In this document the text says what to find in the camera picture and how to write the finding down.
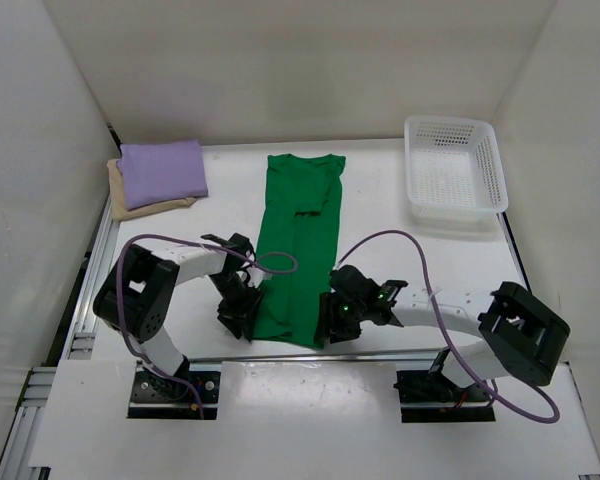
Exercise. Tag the white plastic basket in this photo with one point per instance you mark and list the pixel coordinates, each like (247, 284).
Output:
(454, 171)

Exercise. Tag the purple t shirt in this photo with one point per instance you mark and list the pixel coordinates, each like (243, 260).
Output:
(160, 172)

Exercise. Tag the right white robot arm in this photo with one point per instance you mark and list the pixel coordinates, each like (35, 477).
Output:
(516, 334)

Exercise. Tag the green t shirt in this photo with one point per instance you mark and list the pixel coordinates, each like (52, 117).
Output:
(302, 218)

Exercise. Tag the aluminium frame rail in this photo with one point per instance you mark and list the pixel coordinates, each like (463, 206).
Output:
(76, 330)

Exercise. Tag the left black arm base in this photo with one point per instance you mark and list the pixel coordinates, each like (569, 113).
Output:
(154, 398)

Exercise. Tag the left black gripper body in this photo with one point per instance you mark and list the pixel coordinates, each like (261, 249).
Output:
(238, 310)

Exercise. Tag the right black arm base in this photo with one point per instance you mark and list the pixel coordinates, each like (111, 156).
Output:
(427, 398)

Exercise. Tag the front aluminium table rail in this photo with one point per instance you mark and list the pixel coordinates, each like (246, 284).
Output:
(274, 351)

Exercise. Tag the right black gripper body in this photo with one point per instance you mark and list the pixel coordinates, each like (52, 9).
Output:
(333, 316)

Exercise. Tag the beige t shirt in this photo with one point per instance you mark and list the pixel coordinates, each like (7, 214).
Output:
(120, 212)

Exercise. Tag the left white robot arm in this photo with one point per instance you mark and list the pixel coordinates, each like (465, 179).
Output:
(135, 298)

